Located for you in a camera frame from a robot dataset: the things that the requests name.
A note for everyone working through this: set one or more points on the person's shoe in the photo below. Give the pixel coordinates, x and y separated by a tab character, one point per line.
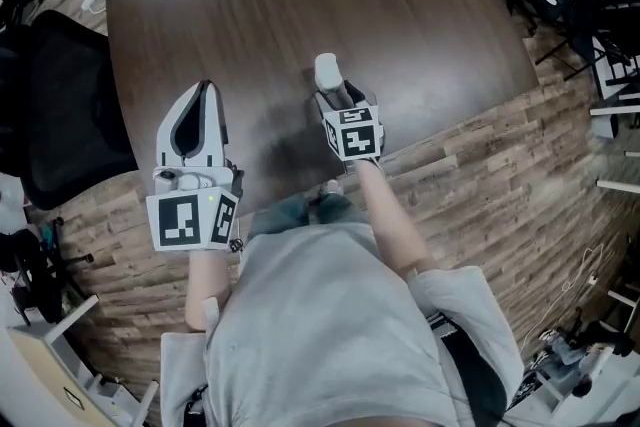
331	187

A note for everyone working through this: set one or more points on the white desk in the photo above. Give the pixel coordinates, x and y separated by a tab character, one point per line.
602	122

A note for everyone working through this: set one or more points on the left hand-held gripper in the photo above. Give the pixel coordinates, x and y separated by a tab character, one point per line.
180	220

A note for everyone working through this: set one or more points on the cotton swab container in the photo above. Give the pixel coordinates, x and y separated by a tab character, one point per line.
329	70

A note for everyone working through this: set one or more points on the black mesh office chair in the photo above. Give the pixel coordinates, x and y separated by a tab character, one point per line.
70	105

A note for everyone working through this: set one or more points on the person's blue jeans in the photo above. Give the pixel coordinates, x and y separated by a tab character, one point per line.
290	210

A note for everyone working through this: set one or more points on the person's right forearm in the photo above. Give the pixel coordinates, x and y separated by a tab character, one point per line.
385	215

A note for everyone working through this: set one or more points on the light wooden cabinet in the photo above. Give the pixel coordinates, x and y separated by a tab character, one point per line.
45	375

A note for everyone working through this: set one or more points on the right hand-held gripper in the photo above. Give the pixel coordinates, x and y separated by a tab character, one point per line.
357	140

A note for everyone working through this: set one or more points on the person's left forearm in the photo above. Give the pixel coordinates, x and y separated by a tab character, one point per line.
205	275

